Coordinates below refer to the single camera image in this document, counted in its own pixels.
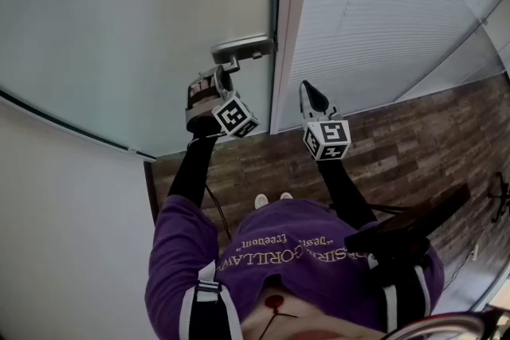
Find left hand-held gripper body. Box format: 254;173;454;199
183;65;260;139

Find frosted glass door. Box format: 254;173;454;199
0;0;282;161

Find person's purple shirt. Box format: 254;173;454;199
145;194;445;340

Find red pendant necklace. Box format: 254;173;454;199
257;293;300;340

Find person's left forearm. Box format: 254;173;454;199
167;133;218;209

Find person's right forearm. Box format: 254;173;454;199
318;158;379;229

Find silver door lever handle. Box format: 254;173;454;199
210;34;278;72

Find head-worn camera mount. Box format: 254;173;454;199
378;308;505;340

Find black and white harness strap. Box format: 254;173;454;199
178;260;244;340
380;262;434;334

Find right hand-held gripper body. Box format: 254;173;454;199
302;114;351;162

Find black chest-mounted device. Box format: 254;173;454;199
344;183;472;280

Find black device cables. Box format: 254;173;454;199
370;203;411;213

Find glass partition with blinds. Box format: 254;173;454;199
270;0;510;135

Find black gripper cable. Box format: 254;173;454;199
204;184;233;240

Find person's left hand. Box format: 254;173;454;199
190;78;218;108

